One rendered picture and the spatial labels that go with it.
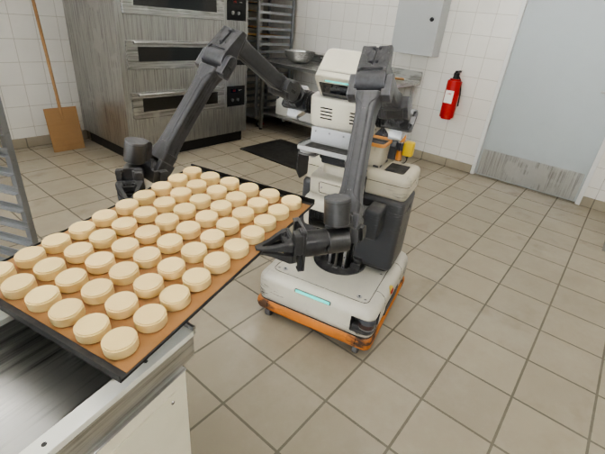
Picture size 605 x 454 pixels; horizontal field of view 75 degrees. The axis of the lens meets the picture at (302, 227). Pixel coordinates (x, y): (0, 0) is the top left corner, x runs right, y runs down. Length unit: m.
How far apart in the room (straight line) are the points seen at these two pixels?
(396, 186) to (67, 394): 1.49
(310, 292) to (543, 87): 3.47
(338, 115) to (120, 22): 2.74
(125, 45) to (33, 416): 3.52
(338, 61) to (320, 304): 1.06
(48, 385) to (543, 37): 4.57
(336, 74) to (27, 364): 1.22
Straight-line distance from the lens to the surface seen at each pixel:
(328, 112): 1.61
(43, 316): 0.77
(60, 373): 0.83
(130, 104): 4.10
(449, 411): 1.94
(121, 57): 4.02
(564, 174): 4.78
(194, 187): 1.04
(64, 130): 4.70
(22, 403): 0.81
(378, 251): 2.02
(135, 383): 0.70
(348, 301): 1.86
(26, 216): 2.27
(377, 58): 1.08
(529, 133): 4.76
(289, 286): 1.94
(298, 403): 1.79
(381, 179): 1.88
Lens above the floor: 1.42
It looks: 28 degrees down
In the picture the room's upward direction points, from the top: 6 degrees clockwise
